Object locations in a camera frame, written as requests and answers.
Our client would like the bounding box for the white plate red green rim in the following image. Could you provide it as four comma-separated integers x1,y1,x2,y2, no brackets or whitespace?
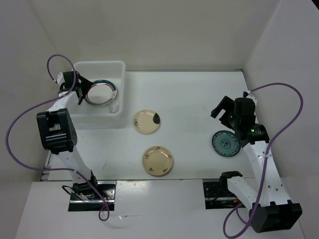
84,80,118,106

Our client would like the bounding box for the white plate dark green rim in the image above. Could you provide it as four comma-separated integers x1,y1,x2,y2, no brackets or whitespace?
84,98,118,108

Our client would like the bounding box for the clear glass cup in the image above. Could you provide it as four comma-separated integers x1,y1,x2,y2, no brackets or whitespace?
110,103,120,114

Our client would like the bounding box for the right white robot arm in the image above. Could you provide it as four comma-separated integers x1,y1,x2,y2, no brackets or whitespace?
211,95,302,233

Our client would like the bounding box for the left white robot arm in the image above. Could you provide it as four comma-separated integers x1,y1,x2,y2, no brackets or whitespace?
36,71,100,200

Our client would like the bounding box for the white plastic bin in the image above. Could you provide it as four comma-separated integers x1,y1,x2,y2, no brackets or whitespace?
66,61,126,129

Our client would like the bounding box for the teal patterned small plate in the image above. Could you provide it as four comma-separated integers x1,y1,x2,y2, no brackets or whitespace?
211,130,241,157

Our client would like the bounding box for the beige plate with black patch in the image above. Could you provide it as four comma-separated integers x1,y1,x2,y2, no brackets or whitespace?
133,109,160,134

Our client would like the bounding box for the beige plate with red marks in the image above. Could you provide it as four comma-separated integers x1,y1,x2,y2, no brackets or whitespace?
142,146,174,177

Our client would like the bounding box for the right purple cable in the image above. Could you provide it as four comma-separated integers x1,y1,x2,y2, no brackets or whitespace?
222,82,305,238

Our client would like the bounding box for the purple cable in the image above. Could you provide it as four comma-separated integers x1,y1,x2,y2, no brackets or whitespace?
222,82,305,238
5,54,114,222

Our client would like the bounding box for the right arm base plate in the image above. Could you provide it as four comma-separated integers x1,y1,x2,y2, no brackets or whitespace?
202,179,240,210

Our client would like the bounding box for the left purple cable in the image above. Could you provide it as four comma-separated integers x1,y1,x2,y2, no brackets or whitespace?
5,54,114,222

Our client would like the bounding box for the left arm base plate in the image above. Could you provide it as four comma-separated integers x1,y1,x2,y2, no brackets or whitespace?
62,181,116,212

